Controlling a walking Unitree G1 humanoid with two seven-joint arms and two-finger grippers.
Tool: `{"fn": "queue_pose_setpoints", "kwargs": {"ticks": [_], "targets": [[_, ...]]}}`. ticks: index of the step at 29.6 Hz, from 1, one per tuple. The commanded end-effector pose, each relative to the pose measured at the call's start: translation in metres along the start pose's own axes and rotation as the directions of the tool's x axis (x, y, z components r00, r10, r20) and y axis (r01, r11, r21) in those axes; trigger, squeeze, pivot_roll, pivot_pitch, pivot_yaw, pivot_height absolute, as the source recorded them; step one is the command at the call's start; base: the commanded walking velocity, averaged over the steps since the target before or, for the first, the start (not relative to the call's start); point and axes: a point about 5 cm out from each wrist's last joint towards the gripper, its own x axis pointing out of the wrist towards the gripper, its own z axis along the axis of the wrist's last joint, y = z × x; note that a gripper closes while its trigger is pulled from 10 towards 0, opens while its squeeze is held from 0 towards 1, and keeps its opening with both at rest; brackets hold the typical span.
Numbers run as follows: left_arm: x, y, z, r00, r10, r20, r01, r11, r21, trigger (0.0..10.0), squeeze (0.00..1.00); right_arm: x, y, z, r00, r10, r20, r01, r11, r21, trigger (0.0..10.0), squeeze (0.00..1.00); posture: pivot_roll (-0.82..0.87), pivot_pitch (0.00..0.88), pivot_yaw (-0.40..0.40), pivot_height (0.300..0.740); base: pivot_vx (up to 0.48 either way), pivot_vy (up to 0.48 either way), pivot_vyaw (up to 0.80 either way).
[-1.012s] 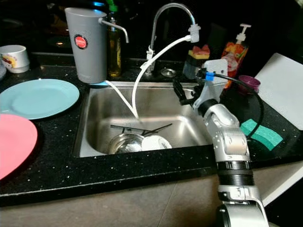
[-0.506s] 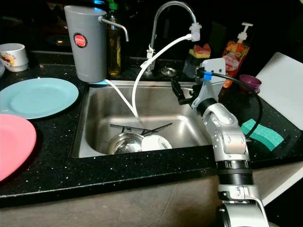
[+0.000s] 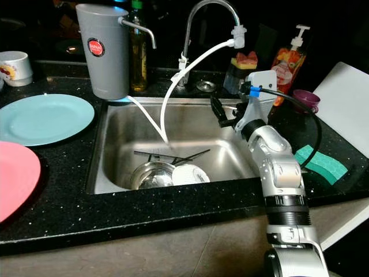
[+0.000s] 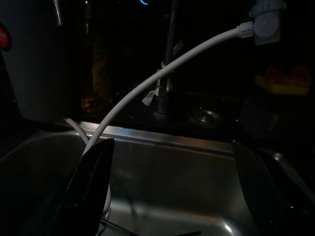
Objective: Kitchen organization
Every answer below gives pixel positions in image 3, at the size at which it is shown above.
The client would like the white bowl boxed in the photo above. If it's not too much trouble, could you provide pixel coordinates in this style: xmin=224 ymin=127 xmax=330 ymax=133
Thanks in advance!
xmin=171 ymin=164 xmax=210 ymax=187

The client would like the light blue plate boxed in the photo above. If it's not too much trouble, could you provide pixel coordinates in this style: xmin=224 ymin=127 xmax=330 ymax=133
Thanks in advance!
xmin=0 ymin=93 xmax=95 ymax=147

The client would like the black sponge holder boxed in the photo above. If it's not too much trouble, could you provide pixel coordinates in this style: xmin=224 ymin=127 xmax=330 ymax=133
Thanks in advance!
xmin=223 ymin=65 xmax=251 ymax=96

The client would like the stainless steel sink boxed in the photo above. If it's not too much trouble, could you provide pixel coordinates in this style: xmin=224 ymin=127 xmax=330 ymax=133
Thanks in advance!
xmin=86 ymin=96 xmax=267 ymax=194

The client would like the chrome sink hole cap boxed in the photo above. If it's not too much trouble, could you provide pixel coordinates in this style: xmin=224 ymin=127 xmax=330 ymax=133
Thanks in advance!
xmin=195 ymin=80 xmax=216 ymax=93

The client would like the red and yellow sponge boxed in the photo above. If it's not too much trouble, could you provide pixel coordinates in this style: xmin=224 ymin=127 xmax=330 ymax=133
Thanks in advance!
xmin=231 ymin=50 xmax=259 ymax=70

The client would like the black chopstick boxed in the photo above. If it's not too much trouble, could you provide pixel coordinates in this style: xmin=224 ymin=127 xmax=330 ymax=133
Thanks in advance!
xmin=133 ymin=150 xmax=189 ymax=163
xmin=175 ymin=149 xmax=212 ymax=165

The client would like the orange dish soap pump bottle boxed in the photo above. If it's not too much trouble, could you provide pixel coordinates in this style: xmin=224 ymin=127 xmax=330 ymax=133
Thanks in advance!
xmin=270 ymin=24 xmax=311 ymax=108

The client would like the white faucet diverter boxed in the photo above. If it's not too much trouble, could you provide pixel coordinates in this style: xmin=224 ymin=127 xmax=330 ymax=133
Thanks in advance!
xmin=230 ymin=24 xmax=247 ymax=49

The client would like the purple cup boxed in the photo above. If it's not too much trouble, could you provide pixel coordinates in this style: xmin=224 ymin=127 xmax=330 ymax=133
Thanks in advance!
xmin=292 ymin=88 xmax=321 ymax=114

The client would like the silver fork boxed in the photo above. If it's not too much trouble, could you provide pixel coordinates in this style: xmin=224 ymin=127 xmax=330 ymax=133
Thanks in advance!
xmin=147 ymin=150 xmax=163 ymax=166

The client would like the stainless steel bowl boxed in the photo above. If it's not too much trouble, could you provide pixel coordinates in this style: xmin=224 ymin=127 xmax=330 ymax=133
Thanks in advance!
xmin=130 ymin=161 xmax=177 ymax=190

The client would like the oil bottle with green cap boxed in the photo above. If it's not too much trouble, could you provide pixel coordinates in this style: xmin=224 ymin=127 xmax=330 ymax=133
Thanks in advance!
xmin=127 ymin=0 xmax=149 ymax=93

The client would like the chrome sink faucet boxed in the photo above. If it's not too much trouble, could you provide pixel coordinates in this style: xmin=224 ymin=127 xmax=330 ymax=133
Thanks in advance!
xmin=178 ymin=0 xmax=243 ymax=88

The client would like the green sponge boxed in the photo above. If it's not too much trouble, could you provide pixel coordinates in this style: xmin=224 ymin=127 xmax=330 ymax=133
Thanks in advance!
xmin=293 ymin=144 xmax=349 ymax=186

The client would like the white cutting board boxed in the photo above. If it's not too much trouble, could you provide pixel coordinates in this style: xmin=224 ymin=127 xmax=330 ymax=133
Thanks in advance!
xmin=311 ymin=61 xmax=369 ymax=169

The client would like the grey water filter canister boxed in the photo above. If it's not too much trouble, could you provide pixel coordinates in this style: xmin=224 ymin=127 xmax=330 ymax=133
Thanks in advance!
xmin=75 ymin=3 xmax=158 ymax=100

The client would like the white printed mug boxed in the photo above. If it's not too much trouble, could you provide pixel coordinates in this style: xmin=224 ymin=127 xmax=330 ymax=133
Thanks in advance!
xmin=0 ymin=50 xmax=34 ymax=88

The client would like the pink plate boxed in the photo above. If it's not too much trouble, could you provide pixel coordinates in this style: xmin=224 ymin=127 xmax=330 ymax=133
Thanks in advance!
xmin=0 ymin=141 xmax=43 ymax=223

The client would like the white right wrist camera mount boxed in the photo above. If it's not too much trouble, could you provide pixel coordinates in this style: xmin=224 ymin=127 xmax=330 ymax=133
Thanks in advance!
xmin=235 ymin=70 xmax=278 ymax=132

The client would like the thick white hose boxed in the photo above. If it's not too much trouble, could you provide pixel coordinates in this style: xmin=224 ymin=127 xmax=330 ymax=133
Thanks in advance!
xmin=160 ymin=41 xmax=235 ymax=145

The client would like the thin white hose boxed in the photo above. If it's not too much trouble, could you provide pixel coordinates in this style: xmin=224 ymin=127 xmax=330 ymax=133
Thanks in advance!
xmin=126 ymin=95 xmax=168 ymax=145

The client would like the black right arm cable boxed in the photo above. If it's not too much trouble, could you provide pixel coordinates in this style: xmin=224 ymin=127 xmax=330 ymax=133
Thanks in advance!
xmin=244 ymin=84 xmax=323 ymax=171

